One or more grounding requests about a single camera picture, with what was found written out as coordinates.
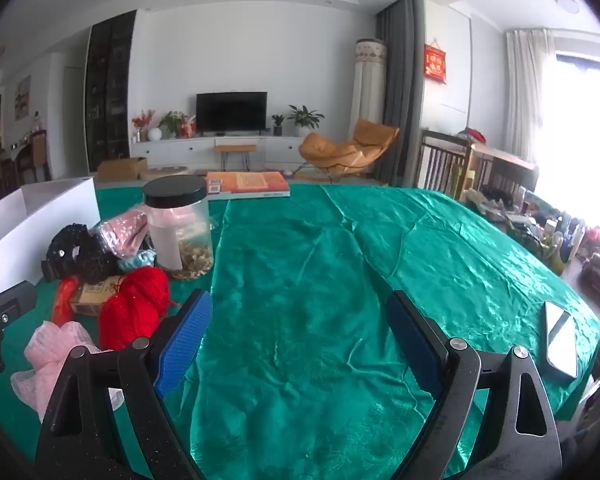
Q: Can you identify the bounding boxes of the large green potted plant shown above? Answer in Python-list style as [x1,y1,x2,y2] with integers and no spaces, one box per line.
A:
[287,105,326,137]

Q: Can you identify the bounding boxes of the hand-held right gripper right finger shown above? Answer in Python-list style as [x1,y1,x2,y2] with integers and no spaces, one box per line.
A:
[386,290,563,480]

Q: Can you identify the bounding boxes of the grey curtain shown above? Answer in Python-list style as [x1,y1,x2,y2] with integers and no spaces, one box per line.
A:
[375,0,426,186]

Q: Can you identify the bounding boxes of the red wall calendar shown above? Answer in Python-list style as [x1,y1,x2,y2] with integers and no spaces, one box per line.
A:
[424,39,448,86]

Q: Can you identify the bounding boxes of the blue scrunchie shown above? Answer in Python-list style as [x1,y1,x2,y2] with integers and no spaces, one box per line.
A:
[117,250,157,272]

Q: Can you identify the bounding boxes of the framed wall picture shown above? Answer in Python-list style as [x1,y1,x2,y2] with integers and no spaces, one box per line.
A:
[14,76,32,121]

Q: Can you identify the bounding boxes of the smartphone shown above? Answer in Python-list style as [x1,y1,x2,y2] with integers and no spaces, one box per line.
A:
[544,301,579,380]

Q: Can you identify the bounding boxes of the tan tissue pack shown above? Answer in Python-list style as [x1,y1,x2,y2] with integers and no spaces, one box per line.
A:
[69,275,123,317]

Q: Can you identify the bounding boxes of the cardboard box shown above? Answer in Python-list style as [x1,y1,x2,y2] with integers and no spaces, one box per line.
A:
[96,157,148,182]

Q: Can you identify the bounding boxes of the white sheer curtain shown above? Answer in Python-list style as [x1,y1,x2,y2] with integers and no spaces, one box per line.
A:
[505,27,558,171]

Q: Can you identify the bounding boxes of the white television cabinet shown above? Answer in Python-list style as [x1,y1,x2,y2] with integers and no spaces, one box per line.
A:
[130,135,311,171]

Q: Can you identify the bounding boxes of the black television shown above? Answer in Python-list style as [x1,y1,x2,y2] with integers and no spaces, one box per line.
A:
[196,91,268,135]

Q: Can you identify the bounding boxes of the pink lace cloth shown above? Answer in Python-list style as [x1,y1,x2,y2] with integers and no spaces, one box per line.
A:
[10,321,126,423]

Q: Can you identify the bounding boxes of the orange book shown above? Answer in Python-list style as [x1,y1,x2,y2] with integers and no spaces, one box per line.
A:
[205,171,291,200]

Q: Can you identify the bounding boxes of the pile of assorted clutter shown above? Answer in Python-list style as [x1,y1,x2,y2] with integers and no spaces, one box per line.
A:
[460,185,600,306]

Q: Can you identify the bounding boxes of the green satin tablecloth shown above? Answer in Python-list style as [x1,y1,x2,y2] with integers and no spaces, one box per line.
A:
[0,180,600,480]

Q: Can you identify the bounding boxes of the pink patterned packet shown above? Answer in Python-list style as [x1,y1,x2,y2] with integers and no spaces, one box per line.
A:
[91,211,151,261]

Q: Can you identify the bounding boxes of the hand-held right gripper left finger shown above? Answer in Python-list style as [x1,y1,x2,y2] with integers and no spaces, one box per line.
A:
[34,288,214,480]

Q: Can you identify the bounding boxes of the orange lounge chair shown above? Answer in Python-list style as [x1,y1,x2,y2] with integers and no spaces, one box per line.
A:
[299,119,400,183]

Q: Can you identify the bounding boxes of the orange red packet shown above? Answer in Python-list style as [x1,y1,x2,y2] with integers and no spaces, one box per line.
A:
[51,278,78,326]

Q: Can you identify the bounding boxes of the red flowers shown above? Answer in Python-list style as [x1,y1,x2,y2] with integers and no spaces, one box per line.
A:
[131,109,156,142]

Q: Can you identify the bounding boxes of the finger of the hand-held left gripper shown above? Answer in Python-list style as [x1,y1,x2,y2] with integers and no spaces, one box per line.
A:
[0,280,38,377]

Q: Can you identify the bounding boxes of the white box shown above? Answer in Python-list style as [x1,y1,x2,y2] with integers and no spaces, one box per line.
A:
[0,177,101,306]

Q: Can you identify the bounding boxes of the wooden stool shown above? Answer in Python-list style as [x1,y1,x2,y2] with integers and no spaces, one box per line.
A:
[213,144,257,173]

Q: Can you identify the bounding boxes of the clear jar with black lid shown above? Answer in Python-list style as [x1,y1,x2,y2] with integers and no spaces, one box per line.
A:
[142,175,215,281]

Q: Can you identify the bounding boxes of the leafy potted plant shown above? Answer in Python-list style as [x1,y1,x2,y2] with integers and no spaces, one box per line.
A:
[157,111,186,139]

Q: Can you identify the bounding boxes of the red yarn ball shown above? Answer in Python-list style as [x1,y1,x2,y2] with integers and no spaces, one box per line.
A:
[98,266,181,352]

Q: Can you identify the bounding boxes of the covered standing air conditioner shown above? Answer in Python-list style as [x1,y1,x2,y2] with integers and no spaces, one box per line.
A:
[349,37,388,141]

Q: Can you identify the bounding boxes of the black glass cabinet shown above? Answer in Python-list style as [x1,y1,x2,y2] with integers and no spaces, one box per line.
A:
[84,10,137,173]

